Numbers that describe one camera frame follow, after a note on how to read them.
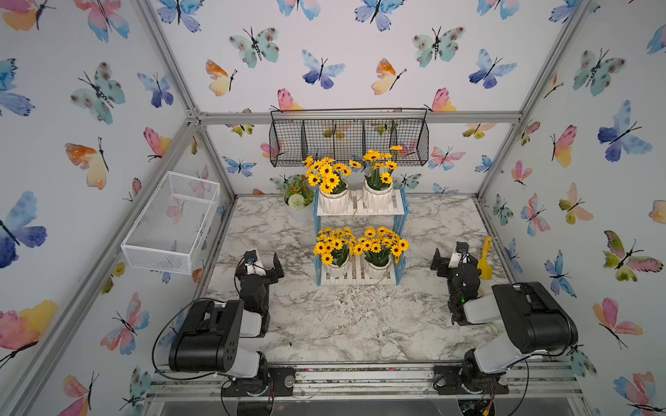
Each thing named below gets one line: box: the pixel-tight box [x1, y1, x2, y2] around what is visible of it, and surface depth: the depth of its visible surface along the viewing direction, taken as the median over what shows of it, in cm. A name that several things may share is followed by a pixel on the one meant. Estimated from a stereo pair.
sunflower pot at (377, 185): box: [362, 145, 404, 210], surface depth 77 cm
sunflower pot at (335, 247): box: [313, 227, 358, 278], surface depth 88 cm
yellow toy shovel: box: [476, 235, 494, 280], surface depth 100 cm
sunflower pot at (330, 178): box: [301, 156, 353, 215], surface depth 74 cm
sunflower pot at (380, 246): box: [352, 226, 410, 280], surface depth 88 cm
